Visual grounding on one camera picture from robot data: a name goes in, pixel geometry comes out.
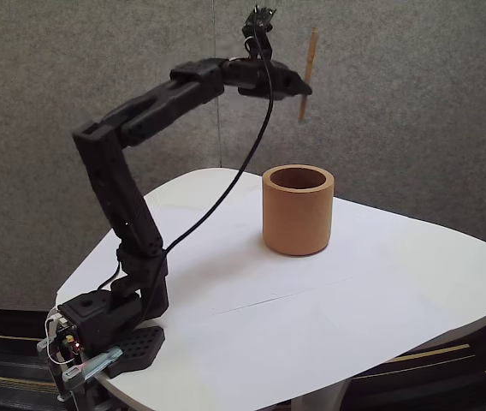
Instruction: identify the wooden pen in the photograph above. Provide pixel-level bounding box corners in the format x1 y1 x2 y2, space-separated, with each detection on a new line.
297 27 319 125

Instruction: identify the cork pen holder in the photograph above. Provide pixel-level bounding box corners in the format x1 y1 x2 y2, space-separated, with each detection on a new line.
262 164 335 258

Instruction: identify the white table leg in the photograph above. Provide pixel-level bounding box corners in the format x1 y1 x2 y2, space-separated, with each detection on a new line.
289 376 352 411

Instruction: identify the motor controller board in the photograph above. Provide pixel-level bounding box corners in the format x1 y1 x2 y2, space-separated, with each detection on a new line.
53 323 88 360

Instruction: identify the grey metal table clamp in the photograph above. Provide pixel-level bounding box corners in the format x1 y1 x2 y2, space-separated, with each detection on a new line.
36 337 124 403

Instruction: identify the bare camera circuit board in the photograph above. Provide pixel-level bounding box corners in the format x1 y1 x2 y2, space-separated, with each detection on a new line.
242 3 279 33

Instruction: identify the black camera cable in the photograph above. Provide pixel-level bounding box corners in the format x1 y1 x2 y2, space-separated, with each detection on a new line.
138 23 276 320

